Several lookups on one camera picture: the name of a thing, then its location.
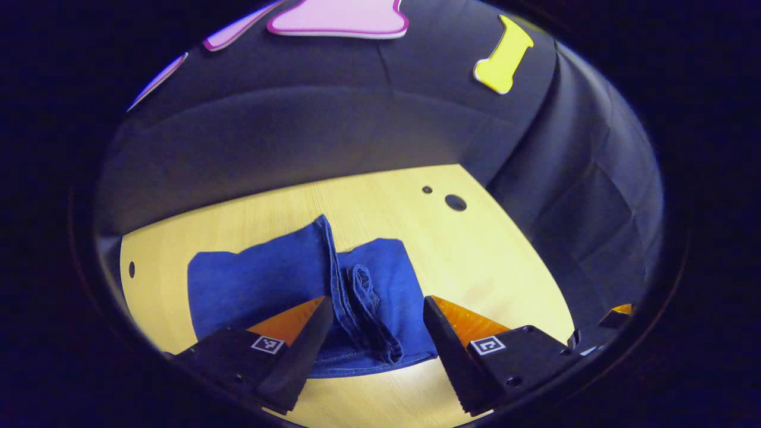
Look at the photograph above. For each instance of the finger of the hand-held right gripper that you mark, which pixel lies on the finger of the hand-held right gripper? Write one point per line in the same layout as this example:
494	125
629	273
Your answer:
606	333

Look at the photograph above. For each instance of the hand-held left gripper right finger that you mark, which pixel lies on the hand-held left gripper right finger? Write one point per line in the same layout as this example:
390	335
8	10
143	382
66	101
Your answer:
449	351

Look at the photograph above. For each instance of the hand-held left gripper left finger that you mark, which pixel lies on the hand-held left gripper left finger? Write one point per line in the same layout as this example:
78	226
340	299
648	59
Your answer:
300	356

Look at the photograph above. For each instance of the blue denim jeans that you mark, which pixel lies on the blue denim jeans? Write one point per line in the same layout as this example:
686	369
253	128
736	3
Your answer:
250	291

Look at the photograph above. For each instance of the black backdrop cloth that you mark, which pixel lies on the black backdrop cloth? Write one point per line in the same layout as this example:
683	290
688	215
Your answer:
333	119

